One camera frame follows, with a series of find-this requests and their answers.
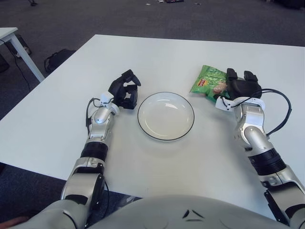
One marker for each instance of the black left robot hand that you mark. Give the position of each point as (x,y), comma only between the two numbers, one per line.
(116,87)

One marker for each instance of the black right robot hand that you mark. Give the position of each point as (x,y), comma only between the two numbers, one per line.
(245,88)

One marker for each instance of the green chips snack bag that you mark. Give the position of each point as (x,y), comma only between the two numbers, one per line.
(209,82)

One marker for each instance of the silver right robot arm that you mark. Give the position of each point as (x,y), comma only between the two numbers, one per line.
(252,114)

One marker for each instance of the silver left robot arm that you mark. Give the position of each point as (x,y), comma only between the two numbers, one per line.
(101,118)

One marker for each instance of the white plate black rim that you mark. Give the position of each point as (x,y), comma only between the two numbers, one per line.
(165,118)

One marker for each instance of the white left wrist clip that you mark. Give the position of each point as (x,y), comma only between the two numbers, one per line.
(106,96)

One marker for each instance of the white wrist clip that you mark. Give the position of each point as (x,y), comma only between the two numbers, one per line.
(221,104)
(106,96)

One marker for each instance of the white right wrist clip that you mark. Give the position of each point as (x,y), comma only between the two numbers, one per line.
(221,104)

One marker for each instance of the black backpack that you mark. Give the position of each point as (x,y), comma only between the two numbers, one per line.
(59,58)

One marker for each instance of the white side table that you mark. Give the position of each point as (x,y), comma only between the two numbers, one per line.
(27,62)

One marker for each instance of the black bulky item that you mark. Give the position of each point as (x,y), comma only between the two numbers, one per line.
(3,63)

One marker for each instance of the grey robot torso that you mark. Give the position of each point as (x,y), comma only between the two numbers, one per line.
(166,212)

